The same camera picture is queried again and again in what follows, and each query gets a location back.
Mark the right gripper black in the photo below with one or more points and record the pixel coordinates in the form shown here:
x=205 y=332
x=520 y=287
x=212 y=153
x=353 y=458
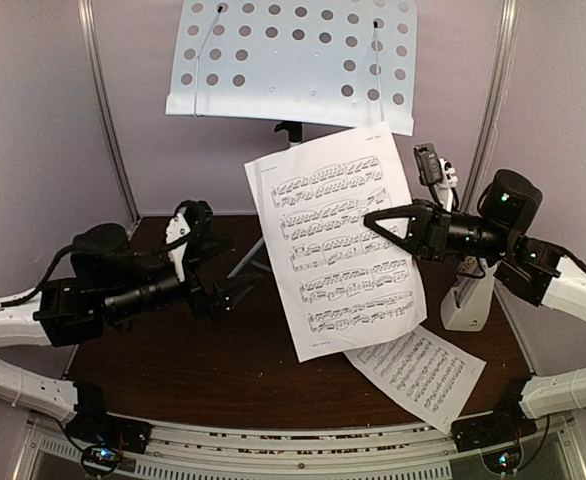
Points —
x=431 y=223

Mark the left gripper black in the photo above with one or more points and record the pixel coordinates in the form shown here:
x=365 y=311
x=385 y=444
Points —
x=214 y=302

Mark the sheet music page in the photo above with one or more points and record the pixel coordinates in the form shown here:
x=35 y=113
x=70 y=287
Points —
x=425 y=375
x=342 y=286

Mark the light blue music stand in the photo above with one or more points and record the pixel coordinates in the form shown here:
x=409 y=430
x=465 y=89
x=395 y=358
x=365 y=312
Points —
x=337 y=63

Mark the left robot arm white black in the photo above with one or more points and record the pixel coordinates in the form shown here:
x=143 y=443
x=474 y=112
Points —
x=101 y=280

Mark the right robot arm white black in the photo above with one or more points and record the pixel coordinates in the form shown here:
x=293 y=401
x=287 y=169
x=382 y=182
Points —
x=536 y=271

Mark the white metronome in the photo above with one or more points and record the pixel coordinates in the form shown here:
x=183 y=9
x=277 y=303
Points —
x=466 y=306

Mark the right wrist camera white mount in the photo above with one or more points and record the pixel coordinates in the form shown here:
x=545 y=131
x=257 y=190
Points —
x=438 y=175

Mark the aluminium corner post right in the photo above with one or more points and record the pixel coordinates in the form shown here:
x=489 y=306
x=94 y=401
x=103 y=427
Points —
x=496 y=93

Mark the aluminium corner post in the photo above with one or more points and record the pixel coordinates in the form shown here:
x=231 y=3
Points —
x=107 y=120
x=496 y=93

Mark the aluminium front rail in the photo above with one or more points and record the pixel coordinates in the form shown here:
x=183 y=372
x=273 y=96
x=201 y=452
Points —
x=409 y=451

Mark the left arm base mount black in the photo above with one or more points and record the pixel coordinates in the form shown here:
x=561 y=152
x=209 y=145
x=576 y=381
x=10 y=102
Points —
x=112 y=431

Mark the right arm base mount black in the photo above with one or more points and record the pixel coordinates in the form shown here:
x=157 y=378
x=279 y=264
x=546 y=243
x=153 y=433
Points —
x=489 y=430

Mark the aluminium corner post left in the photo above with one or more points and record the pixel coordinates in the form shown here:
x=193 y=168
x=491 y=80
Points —
x=107 y=120

